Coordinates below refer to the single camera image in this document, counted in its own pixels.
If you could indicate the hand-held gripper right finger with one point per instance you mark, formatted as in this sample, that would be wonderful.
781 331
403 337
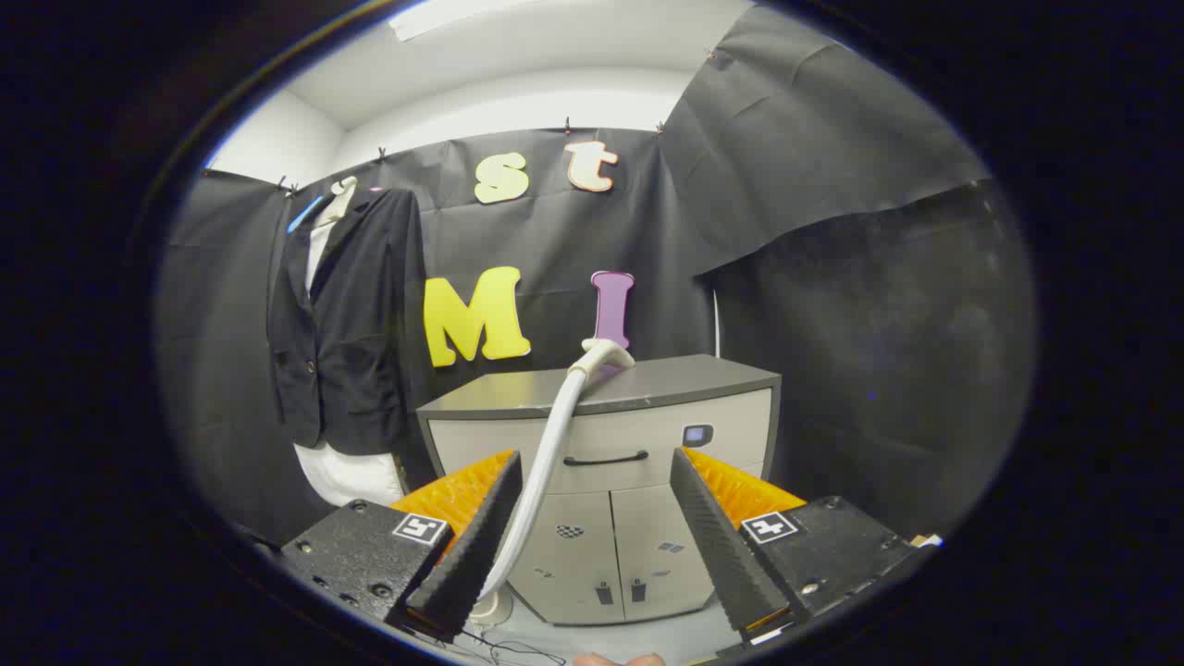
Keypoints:
717 536

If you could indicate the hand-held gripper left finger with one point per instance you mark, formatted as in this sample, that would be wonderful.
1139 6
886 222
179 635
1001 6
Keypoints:
472 555

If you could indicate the white shirt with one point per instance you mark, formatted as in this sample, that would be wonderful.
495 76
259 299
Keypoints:
351 476

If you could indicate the white garment steamer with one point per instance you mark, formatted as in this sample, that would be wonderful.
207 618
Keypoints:
555 435

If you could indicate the black suit jacket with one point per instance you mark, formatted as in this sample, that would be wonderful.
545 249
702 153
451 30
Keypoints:
361 324

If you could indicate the white clothes hanger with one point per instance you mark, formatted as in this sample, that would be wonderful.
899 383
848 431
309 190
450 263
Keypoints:
340 199

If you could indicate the grey cabinet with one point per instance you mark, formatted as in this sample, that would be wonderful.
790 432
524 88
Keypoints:
647 425

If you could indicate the black backdrop cloth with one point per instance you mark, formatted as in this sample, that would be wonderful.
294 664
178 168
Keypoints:
814 139

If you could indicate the ceiling light panel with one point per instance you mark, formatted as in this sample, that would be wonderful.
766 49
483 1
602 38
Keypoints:
435 17

